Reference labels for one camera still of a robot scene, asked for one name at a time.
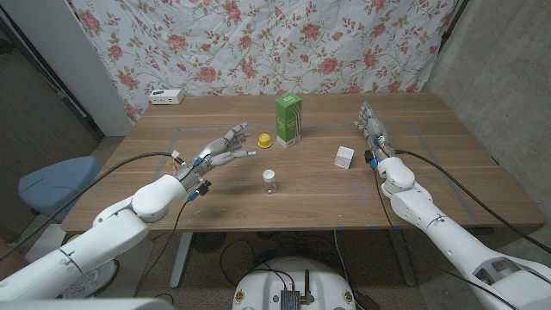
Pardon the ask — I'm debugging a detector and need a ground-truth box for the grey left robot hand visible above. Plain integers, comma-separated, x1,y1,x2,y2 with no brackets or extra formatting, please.
175,122,257,193

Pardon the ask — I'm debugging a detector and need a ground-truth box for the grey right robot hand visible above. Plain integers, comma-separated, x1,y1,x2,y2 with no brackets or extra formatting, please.
353,101,396,164

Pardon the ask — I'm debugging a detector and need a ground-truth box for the clear white-capped medicine bottle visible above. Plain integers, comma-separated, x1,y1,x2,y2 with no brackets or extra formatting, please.
262,169,278,195

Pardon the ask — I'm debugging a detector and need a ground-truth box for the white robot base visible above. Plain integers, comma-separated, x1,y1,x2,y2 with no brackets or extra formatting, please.
231,257,357,310

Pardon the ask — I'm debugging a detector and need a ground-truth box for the white perforated cube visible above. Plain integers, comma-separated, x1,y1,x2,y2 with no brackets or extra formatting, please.
334,146,356,170

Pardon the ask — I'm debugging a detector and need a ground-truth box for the white power adapter box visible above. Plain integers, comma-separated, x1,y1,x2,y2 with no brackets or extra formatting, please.
148,89,185,106

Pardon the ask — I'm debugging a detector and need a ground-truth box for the green straw box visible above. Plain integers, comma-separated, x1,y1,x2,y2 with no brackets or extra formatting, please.
275,92,303,149

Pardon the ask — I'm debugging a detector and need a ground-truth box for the dark round floor fan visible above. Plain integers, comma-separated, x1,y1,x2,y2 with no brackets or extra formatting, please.
192,232,228,255

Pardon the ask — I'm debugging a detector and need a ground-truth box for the white table leg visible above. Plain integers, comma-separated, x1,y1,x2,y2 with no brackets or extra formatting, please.
169,232,194,289
387,227,418,288

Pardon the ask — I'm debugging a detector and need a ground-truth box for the floral backdrop cloth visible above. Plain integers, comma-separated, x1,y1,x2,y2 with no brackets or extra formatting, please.
68,0,460,124

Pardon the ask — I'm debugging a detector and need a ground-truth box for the black stand pole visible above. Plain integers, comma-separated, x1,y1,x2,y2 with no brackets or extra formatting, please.
438,0,470,42

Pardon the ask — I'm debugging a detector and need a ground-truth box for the blue padded stool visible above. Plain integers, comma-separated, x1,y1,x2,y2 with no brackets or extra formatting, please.
17,155,103,224

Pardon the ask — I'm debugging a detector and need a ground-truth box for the black antenna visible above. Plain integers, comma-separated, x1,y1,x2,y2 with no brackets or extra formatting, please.
300,270,315,306

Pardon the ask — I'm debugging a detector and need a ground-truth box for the grey computer module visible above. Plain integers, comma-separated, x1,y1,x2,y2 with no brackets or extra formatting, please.
280,288,301,310

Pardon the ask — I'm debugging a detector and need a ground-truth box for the black power brick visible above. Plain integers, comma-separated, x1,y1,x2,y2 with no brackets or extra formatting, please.
352,290,382,310

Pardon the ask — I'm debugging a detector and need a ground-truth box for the grey sneaker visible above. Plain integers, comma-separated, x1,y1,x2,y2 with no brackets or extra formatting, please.
59,257,120,301

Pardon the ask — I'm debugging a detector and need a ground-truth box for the white door panel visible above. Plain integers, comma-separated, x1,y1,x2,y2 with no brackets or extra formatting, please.
0,0,134,138

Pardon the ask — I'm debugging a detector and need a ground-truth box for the white robot torso shell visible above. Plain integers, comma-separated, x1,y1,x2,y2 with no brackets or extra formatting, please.
0,297,176,310

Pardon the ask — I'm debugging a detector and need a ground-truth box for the person leg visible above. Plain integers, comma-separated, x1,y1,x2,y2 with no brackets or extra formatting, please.
0,239,27,281

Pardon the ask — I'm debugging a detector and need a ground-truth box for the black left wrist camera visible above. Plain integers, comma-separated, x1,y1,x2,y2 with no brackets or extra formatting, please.
187,179,213,202

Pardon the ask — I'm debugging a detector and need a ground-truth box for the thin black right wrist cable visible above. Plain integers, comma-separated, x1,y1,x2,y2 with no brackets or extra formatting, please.
372,167,520,310

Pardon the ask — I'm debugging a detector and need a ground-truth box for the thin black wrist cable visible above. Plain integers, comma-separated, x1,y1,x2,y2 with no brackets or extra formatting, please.
133,197,193,298
372,167,520,310

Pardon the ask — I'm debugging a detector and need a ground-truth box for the thin black left wrist cable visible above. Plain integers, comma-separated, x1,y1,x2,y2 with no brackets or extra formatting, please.
133,197,193,298

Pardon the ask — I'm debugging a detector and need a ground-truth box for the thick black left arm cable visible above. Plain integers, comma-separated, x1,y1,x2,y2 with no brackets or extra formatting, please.
0,152,180,263

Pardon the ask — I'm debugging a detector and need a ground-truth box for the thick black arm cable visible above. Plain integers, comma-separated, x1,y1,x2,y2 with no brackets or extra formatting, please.
0,152,180,263
393,148,551,255

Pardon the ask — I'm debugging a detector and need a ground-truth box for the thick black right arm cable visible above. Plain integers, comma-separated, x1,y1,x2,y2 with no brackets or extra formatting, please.
393,148,551,255

